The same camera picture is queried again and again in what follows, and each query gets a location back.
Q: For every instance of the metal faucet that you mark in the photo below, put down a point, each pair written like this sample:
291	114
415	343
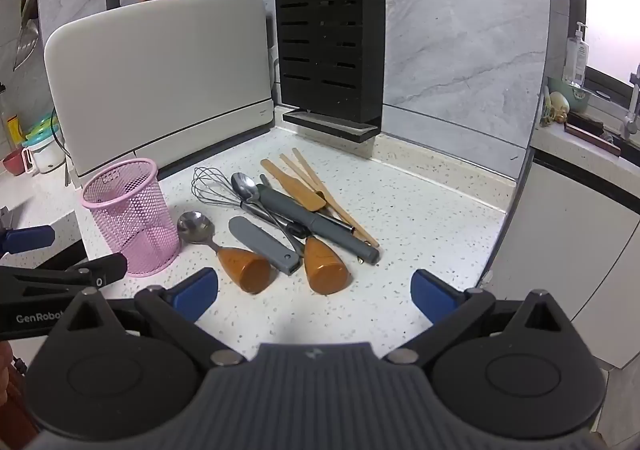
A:
632	105

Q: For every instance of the green bowl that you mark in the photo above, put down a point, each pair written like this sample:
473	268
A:
580	100

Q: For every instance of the pink mesh utensil cup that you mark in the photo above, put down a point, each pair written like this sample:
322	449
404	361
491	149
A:
125	210

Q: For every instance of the small metal spoon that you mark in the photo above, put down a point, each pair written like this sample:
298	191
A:
244	187

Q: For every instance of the white mug with teal lid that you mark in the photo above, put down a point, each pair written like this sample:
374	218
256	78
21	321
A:
45	158

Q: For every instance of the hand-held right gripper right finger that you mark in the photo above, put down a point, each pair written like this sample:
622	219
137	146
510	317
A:
432	295

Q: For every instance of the clear soap dispenser bottle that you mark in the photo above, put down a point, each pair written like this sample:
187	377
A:
575	60

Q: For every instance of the hanging metal utensil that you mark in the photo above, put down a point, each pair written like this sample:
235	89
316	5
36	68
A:
25	43

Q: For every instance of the black slotted knife block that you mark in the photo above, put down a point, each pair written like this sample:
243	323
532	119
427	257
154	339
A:
325	55

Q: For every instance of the grey silicone spatula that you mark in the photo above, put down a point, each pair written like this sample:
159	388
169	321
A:
260	242

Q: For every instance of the yellow label oil bottle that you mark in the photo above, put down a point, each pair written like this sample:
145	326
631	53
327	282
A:
14	130

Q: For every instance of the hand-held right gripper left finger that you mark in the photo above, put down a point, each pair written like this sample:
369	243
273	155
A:
197	297

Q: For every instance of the flat wooden spatula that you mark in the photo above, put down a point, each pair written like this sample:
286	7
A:
300	192

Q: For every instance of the small red cup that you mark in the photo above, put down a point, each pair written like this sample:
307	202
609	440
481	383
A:
14	164

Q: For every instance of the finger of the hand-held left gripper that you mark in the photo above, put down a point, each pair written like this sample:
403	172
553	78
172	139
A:
30	238
102	270

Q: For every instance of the brown rectangular tray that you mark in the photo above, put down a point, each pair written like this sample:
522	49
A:
590	130

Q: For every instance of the white cabinet door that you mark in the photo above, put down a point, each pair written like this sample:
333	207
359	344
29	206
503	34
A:
565	240

